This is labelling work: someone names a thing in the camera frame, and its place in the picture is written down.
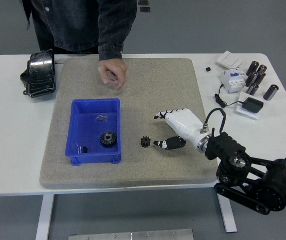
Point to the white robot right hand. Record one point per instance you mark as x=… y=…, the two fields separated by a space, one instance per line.
x=182 y=122

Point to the person's forearm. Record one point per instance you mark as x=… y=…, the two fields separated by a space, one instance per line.
x=116 y=27

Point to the black power adapter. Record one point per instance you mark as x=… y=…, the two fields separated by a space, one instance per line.
x=252 y=105

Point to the small black gear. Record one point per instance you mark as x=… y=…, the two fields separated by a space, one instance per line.
x=146 y=141

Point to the small clear screw bag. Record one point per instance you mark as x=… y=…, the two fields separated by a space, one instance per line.
x=101 y=118

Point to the white circuit breaker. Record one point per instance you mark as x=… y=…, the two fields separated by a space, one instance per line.
x=232 y=80

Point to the dark cylindrical capacitor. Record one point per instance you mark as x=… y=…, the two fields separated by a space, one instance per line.
x=253 y=66
x=253 y=89
x=270 y=92
x=261 y=69
x=260 y=78
x=251 y=77

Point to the person's hand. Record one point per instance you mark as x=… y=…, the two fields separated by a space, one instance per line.
x=114 y=68

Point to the white wall switch panel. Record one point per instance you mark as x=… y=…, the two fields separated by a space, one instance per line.
x=228 y=59

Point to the blue plastic box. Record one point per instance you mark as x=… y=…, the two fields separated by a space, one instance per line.
x=90 y=127

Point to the grey metal plate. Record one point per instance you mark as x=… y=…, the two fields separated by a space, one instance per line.
x=132 y=235

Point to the black floor socket plate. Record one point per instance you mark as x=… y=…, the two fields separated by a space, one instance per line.
x=145 y=9
x=143 y=2

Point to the small black cube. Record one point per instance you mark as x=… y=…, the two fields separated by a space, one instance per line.
x=208 y=69

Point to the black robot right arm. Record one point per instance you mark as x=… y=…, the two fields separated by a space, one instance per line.
x=225 y=147

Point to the white flat plate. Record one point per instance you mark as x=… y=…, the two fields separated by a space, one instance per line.
x=246 y=113

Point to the large black gear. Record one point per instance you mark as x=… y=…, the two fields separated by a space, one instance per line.
x=108 y=140

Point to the grey-brown felt mat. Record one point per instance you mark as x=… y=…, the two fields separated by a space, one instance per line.
x=145 y=170

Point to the black film-wrapped device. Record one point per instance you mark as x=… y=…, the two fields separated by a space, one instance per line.
x=41 y=75

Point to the person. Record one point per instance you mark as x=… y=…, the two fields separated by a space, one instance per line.
x=70 y=22

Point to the white table leg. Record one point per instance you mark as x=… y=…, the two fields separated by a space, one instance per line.
x=44 y=217
x=227 y=217

